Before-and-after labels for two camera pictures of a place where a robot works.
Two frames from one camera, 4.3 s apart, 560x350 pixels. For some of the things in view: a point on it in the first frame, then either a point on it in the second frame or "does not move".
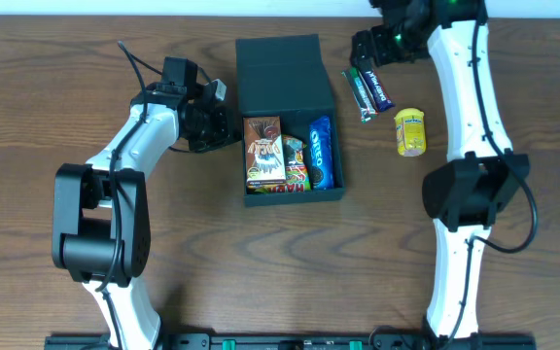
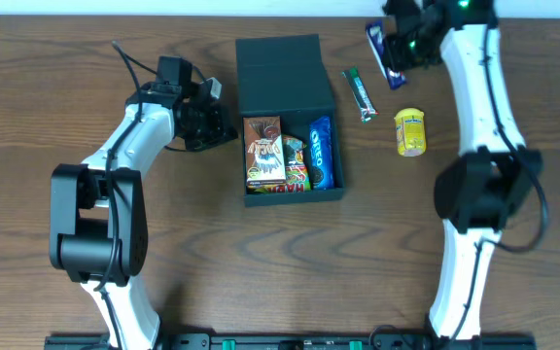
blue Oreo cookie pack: [321, 151] does not move
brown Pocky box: [264, 151] does not move
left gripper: [215, 132] does not move
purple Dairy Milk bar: [376, 90] to [376, 33]
